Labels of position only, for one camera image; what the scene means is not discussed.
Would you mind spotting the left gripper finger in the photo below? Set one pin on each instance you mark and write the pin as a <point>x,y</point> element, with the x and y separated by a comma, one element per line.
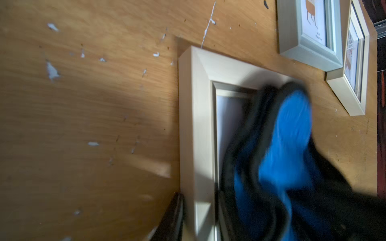
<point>171,225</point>

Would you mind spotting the blue microfiber cloth black trim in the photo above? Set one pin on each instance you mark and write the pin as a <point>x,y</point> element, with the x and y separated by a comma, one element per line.
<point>276,186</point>

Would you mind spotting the cream white picture frame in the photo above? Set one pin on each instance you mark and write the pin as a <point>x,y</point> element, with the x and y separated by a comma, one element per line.
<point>201,73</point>

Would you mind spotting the white picture frame black border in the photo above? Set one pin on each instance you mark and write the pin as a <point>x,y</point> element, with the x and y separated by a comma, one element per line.
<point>349,83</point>

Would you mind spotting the light blue picture frame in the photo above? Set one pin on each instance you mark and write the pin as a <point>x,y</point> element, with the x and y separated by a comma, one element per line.
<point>310,32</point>

